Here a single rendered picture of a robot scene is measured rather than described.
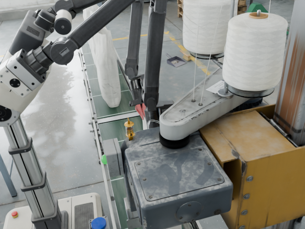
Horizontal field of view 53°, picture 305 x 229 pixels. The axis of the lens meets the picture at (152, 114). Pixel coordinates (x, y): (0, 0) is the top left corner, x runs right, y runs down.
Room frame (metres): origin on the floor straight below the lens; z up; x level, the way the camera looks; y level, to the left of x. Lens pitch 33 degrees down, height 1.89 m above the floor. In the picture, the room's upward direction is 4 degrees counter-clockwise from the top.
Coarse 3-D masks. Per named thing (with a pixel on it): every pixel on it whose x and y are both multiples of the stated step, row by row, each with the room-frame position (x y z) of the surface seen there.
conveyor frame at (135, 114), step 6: (114, 48) 4.03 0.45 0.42; (120, 60) 3.58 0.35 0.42; (120, 66) 3.55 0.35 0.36; (84, 72) 3.30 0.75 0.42; (84, 78) 3.15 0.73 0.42; (126, 78) 3.16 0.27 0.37; (90, 102) 2.59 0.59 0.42; (90, 108) 2.48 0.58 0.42; (126, 114) 2.39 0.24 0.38; (132, 114) 2.38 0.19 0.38; (138, 114) 2.37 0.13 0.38; (96, 120) 2.33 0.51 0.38; (102, 120) 2.32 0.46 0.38; (108, 120) 2.31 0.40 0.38
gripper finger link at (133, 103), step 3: (132, 102) 1.29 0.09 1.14; (135, 102) 1.29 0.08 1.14; (138, 102) 1.29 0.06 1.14; (141, 102) 1.29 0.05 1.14; (132, 105) 1.28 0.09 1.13; (135, 105) 1.29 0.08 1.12; (141, 105) 1.31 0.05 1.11; (144, 105) 1.28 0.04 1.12; (141, 108) 1.31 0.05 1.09; (144, 108) 1.28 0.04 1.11; (144, 114) 1.26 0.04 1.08
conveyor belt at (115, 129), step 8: (120, 120) 2.29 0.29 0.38; (136, 120) 2.27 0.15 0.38; (104, 128) 2.19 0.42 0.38; (112, 128) 2.18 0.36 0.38; (120, 128) 2.17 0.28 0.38; (136, 128) 2.15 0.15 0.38; (104, 136) 2.07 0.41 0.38; (112, 136) 2.06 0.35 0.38; (120, 136) 2.05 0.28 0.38; (120, 144) 1.94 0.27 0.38; (104, 152) 1.86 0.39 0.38; (120, 176) 1.58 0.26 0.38; (112, 184) 1.51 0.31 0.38; (120, 184) 1.50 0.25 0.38; (120, 192) 1.43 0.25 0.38; (120, 200) 1.36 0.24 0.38; (120, 208) 1.30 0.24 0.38; (120, 216) 1.24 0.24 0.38; (120, 224) 1.18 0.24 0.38
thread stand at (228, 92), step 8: (232, 0) 0.82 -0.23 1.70; (232, 8) 0.82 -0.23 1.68; (232, 16) 0.82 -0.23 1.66; (256, 16) 0.70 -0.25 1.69; (200, 56) 0.91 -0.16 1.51; (208, 56) 0.90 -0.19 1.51; (216, 56) 0.90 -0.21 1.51; (216, 64) 0.87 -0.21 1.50; (224, 80) 0.82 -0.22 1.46; (224, 88) 0.82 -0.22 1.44; (232, 88) 0.69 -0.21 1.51; (272, 88) 0.67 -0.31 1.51; (224, 96) 0.80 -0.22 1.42; (232, 96) 0.80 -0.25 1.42; (240, 96) 0.65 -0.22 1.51; (248, 96) 0.64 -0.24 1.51; (256, 96) 0.64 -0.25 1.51; (264, 96) 0.64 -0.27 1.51
